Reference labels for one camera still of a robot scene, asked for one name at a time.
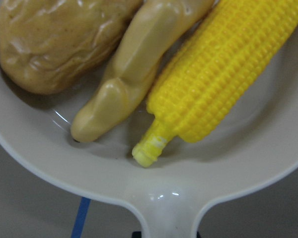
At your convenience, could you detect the yellow toy corn cob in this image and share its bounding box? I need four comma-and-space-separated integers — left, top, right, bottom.
132, 0, 298, 168

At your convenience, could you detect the beige plastic dustpan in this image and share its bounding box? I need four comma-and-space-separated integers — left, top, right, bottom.
0, 27, 298, 238

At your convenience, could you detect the brown toy potato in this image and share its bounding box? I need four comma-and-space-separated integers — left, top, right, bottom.
0, 0, 142, 95

